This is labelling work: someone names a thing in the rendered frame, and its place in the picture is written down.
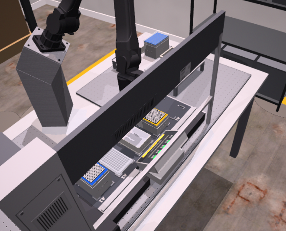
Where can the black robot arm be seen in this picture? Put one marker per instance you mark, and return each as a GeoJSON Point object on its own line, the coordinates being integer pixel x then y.
{"type": "Point", "coordinates": [65, 19]}

